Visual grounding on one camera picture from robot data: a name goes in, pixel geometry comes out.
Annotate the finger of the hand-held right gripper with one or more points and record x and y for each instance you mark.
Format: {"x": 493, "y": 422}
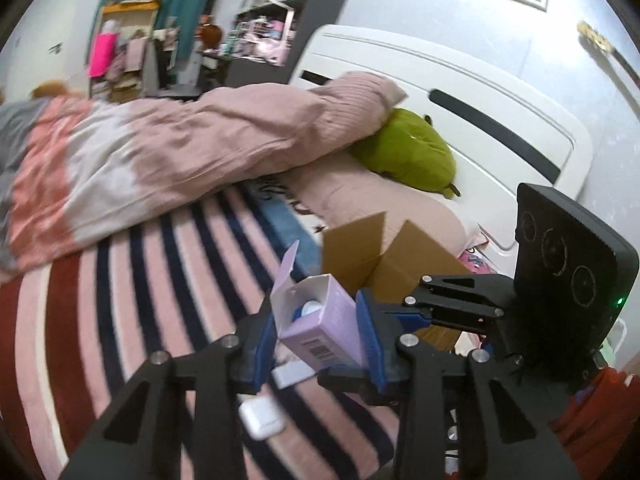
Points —
{"x": 460, "y": 294}
{"x": 345, "y": 381}

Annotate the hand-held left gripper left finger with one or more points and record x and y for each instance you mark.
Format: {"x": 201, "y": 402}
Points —
{"x": 261, "y": 352}

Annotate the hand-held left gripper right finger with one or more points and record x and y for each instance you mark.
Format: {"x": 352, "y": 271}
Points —
{"x": 374, "y": 342}

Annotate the small white box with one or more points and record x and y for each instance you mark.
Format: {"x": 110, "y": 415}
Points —
{"x": 294, "y": 376}

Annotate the light purple carton box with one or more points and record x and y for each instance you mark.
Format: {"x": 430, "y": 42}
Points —
{"x": 327, "y": 322}

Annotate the white earbuds case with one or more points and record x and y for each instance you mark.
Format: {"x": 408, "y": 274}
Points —
{"x": 261, "y": 419}

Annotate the brown cardboard box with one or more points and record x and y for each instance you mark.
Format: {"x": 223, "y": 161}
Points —
{"x": 352, "y": 252}

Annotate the colourful printed sheet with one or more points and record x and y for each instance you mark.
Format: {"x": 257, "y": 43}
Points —
{"x": 475, "y": 261}

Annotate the pink striped pillow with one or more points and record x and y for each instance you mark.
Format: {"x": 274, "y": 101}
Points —
{"x": 360, "y": 197}

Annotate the green plush pillow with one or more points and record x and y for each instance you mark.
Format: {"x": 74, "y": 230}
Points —
{"x": 410, "y": 152}

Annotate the red orange clothing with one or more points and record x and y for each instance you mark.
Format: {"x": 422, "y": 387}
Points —
{"x": 600, "y": 420}

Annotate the white headboard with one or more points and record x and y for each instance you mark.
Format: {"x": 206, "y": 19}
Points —
{"x": 450, "y": 80}

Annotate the pink grey striped duvet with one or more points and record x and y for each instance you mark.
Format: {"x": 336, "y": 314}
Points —
{"x": 175, "y": 140}

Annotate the brown round object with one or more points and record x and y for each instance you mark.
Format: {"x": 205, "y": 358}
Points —
{"x": 210, "y": 34}

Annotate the brown plush toy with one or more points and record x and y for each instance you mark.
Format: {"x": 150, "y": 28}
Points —
{"x": 49, "y": 89}

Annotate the bright pink bag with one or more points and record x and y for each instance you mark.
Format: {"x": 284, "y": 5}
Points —
{"x": 101, "y": 54}

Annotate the tall bookshelf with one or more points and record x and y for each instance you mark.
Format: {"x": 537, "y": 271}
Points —
{"x": 272, "y": 10}

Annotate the yellow shelf cabinet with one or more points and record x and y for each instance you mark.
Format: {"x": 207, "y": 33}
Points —
{"x": 131, "y": 7}

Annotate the wooden wall hook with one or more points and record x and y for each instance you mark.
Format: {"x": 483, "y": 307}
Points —
{"x": 595, "y": 36}

